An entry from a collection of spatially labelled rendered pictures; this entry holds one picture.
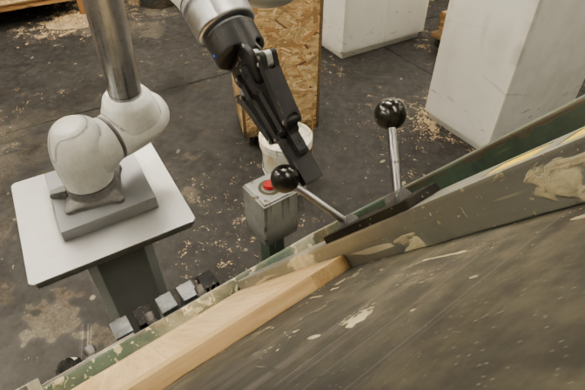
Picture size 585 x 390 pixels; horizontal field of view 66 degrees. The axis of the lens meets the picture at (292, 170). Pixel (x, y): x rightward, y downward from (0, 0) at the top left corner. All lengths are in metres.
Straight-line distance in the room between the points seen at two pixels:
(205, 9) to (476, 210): 0.42
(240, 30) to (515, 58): 2.32
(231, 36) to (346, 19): 3.33
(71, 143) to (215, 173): 1.51
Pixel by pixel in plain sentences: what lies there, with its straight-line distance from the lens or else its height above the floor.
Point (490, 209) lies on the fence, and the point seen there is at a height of 1.56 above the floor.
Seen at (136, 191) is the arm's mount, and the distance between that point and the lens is 1.56.
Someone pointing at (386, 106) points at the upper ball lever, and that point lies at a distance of 0.52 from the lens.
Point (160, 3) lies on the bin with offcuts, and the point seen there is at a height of 0.06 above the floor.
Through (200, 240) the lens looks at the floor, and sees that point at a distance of 2.43.
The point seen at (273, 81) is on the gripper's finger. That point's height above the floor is 1.53.
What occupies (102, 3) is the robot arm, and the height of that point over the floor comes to 1.40.
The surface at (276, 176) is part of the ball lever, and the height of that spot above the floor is 1.44.
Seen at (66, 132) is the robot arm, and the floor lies 1.07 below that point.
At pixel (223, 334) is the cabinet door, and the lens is 0.53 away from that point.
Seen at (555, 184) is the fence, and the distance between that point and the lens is 0.35.
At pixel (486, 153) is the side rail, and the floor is 1.42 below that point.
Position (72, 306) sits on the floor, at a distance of 2.37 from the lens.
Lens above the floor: 1.81
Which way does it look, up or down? 40 degrees down
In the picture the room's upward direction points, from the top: straight up
